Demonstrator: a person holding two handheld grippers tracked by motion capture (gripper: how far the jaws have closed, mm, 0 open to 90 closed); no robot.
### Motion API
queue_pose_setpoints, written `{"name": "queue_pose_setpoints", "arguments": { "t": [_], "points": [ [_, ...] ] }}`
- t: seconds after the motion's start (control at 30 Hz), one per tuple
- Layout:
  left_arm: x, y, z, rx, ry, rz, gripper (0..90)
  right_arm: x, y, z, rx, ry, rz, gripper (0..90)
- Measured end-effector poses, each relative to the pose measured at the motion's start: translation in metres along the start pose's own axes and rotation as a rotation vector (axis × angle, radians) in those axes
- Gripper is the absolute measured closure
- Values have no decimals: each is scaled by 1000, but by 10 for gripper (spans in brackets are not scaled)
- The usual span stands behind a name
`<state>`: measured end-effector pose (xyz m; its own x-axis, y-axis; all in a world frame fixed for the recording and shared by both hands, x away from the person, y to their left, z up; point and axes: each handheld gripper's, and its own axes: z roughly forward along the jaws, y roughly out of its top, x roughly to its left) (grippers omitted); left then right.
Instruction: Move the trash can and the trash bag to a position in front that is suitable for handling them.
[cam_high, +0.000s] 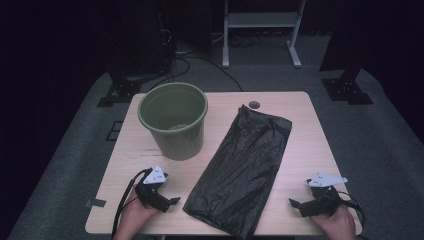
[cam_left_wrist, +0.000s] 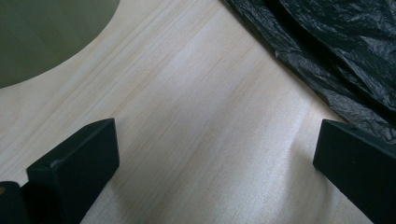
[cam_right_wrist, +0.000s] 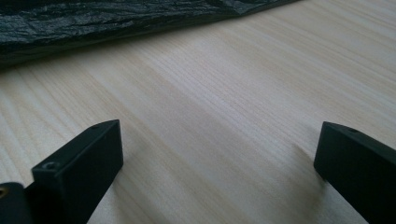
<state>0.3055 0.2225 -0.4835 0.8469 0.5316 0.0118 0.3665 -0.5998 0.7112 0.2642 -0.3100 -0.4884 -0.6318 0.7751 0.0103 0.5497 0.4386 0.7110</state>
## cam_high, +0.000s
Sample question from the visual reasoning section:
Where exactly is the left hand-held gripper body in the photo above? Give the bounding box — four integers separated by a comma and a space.
134, 165, 172, 213

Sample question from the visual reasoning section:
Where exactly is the person's right hand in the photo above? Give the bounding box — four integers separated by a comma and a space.
310, 205, 357, 240

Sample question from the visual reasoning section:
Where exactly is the black stand base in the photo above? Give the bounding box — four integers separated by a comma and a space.
96, 70, 144, 108
321, 68, 374, 106

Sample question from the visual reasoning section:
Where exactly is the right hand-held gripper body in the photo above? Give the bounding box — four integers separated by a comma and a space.
299, 172, 348, 218

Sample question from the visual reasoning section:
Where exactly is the black plastic garbage bag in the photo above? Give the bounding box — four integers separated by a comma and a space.
182, 104, 293, 240

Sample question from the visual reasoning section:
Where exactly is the white metal stand frame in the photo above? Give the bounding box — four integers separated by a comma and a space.
222, 0, 307, 69

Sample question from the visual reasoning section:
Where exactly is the black floor cable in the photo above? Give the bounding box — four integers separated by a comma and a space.
149, 55, 244, 93

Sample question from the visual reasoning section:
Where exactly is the grey tape piece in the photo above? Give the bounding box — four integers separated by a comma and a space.
84, 198, 107, 209

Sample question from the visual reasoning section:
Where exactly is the person's left hand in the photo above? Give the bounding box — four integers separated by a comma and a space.
114, 189, 161, 240

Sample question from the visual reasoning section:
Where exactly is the dark equipment cabinet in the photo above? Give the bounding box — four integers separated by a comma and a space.
106, 0, 176, 78

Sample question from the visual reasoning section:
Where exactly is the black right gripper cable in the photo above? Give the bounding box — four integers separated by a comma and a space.
335, 190, 367, 229

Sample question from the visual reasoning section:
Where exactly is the green plastic trash bin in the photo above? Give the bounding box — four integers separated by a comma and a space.
137, 82, 209, 162

